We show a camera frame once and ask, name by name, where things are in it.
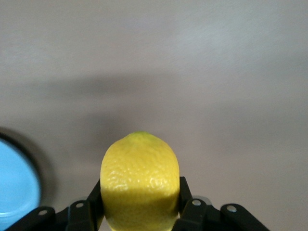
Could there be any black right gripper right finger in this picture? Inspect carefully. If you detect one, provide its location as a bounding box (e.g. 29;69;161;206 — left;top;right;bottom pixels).
175;176;270;231

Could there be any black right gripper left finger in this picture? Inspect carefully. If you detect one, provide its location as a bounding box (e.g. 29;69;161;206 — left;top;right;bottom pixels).
9;178;105;231

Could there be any yellow lemon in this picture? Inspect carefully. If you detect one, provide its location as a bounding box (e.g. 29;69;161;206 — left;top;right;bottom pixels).
100;131;180;231

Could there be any blue plate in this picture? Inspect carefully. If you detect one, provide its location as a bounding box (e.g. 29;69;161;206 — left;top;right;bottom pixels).
0;131;49;231

